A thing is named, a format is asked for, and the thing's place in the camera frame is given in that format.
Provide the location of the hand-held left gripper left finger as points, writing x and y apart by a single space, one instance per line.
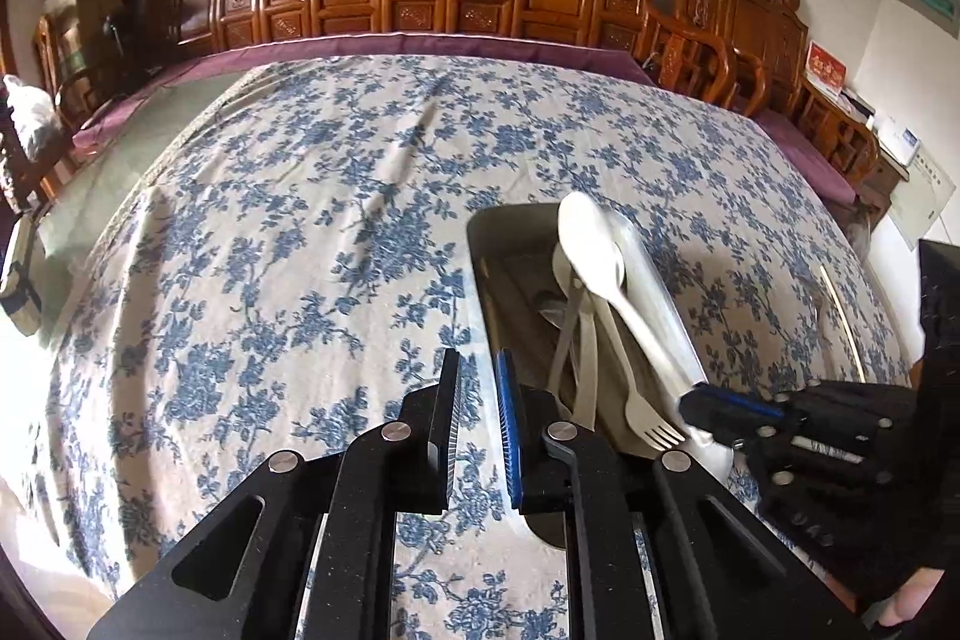
451 430

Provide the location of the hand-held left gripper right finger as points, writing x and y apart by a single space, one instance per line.
510 437

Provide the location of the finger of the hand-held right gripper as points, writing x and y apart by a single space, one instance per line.
739 411
810 471

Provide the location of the white plastic fork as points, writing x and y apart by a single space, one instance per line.
656 434

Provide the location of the white plastic spoon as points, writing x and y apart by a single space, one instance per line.
564 269
585 370

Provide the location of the metal tray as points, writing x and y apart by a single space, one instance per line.
664 310

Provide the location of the white ladle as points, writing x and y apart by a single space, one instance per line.
592 250

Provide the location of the person's right hand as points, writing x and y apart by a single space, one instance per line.
911 599

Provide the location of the light wooden chopstick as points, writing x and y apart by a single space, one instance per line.
838 317

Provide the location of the blue floral tablecloth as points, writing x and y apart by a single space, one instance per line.
300 197

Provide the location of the wooden side table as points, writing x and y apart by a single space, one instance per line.
844 138

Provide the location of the white device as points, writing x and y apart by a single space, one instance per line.
900 140

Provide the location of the purple table cover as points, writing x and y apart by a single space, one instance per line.
450 44

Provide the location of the carved wooden armchair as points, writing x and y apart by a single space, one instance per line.
742 25

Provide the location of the metal pot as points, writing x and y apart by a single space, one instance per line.
19 280

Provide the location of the dark wooden chair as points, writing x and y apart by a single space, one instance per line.
19 168

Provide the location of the white plastic bag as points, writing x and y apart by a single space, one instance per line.
30 115

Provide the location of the slim wooden chair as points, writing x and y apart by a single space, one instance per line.
67 63

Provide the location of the white wall poster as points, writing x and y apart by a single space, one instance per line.
926 194

